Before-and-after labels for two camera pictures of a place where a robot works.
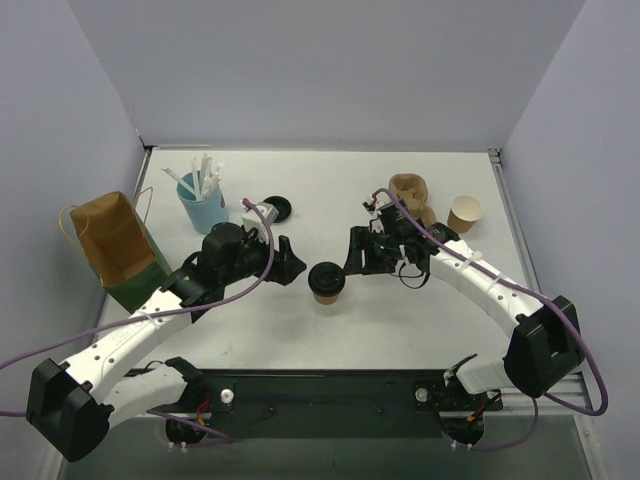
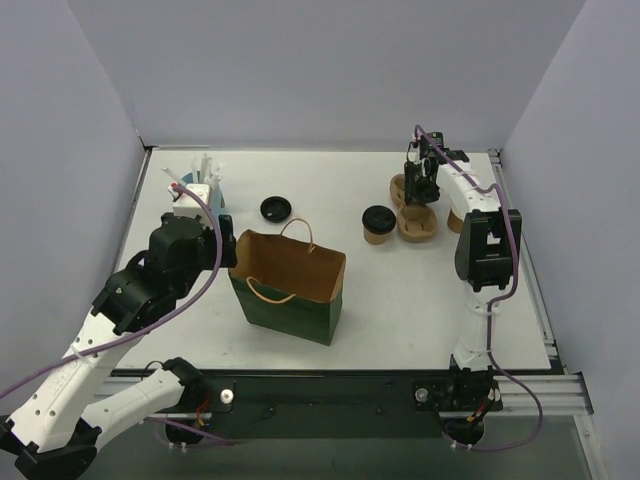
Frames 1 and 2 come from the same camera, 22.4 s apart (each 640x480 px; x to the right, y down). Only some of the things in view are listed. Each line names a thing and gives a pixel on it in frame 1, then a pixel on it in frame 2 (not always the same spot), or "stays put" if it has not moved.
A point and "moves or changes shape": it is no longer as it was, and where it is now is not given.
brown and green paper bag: (128, 262) to (289, 284)
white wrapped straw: (196, 167) stays put
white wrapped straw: (205, 172) stays put
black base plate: (326, 403) stays put
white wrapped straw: (175, 176) stays put
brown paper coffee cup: (322, 299) moves or changes shape
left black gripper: (279, 261) to (226, 240)
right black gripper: (364, 251) to (417, 181)
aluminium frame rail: (567, 393) stays put
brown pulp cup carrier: (412, 189) stays put
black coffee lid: (283, 207) stays put
